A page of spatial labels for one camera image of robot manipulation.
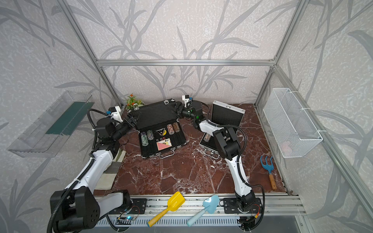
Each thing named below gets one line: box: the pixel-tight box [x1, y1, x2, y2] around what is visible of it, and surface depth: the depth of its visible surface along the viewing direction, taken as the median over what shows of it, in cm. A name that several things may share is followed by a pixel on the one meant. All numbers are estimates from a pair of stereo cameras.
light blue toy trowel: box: [186, 195, 220, 227], surface depth 75 cm
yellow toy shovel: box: [147, 191, 186, 228], surface depth 77 cm
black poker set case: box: [124, 98, 187, 159], surface depth 98 cm
